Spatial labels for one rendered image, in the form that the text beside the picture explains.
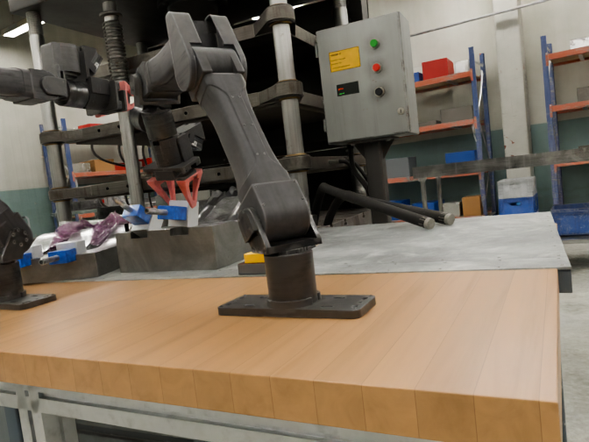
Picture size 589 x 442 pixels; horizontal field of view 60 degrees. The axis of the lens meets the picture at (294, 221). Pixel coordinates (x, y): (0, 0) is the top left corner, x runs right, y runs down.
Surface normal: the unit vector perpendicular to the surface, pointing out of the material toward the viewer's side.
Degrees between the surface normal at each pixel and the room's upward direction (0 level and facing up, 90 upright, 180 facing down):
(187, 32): 58
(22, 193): 90
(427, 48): 90
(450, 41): 90
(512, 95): 90
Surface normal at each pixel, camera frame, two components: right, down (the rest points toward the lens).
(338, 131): -0.41, 0.12
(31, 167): 0.84, -0.05
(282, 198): 0.39, -0.52
